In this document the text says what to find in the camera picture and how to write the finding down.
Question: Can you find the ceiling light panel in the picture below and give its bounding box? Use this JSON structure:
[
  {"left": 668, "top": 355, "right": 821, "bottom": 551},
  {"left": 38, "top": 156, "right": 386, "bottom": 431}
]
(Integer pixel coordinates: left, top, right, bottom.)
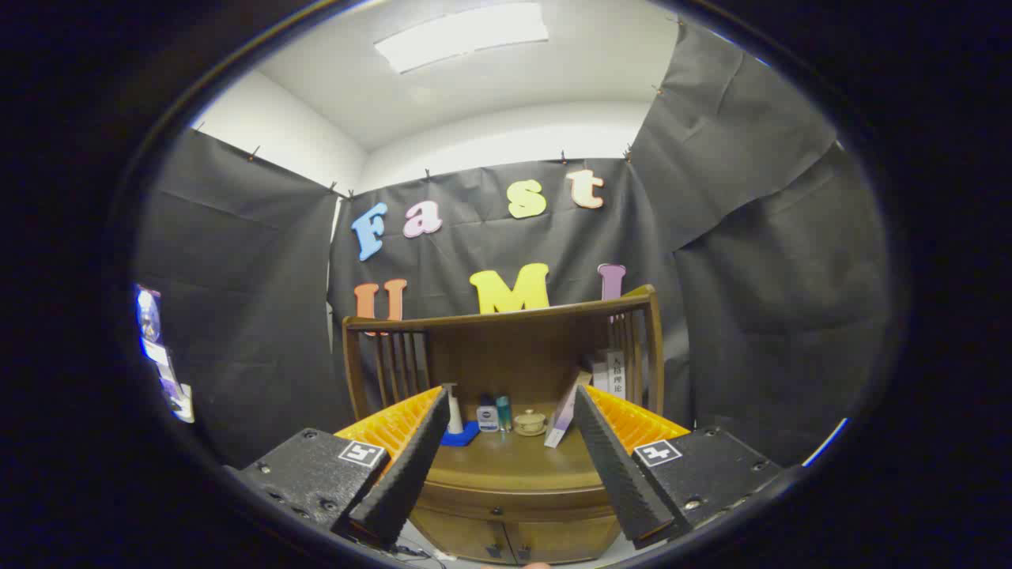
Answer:
[{"left": 373, "top": 2, "right": 550, "bottom": 76}]

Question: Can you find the purple white leaning book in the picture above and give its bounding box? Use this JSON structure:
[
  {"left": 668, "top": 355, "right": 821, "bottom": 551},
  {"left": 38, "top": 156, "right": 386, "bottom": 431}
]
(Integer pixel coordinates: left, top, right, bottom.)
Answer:
[{"left": 544, "top": 371, "right": 592, "bottom": 449}]

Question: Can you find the wooden drawer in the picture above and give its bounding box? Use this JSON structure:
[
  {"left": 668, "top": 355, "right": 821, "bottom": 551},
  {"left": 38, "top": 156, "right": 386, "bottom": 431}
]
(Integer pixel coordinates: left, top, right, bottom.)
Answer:
[{"left": 417, "top": 474, "right": 619, "bottom": 524}]

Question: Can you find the wooden cabinet door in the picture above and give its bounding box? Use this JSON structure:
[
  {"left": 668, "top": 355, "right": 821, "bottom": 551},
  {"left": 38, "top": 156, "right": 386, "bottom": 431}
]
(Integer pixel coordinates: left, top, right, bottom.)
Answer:
[
  {"left": 506, "top": 518, "right": 621, "bottom": 566},
  {"left": 411, "top": 510, "right": 515, "bottom": 564}
]

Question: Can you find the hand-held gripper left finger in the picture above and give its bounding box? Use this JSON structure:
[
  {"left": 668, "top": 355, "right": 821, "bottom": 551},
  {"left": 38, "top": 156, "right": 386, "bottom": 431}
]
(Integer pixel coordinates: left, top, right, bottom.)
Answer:
[{"left": 225, "top": 385, "right": 451, "bottom": 548}]

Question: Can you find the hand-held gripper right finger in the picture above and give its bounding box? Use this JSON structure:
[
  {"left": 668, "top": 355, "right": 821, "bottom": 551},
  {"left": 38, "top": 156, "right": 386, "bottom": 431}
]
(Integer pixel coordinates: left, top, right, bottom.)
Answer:
[{"left": 572, "top": 384, "right": 785, "bottom": 550}]

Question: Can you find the wooden countertop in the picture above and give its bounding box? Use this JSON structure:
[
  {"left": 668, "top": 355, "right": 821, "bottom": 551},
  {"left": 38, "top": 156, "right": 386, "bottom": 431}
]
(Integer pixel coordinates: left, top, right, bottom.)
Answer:
[{"left": 427, "top": 419, "right": 606, "bottom": 492}]

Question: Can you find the white pump bottle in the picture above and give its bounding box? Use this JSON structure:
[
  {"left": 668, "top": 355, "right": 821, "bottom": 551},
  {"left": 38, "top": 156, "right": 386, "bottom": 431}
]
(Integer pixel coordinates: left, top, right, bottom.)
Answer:
[{"left": 443, "top": 383, "right": 466, "bottom": 435}]

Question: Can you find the wooden cabinet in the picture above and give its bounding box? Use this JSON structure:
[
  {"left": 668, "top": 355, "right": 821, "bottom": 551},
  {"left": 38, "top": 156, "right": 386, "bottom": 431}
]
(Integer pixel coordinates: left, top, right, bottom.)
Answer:
[{"left": 342, "top": 284, "right": 666, "bottom": 566}]

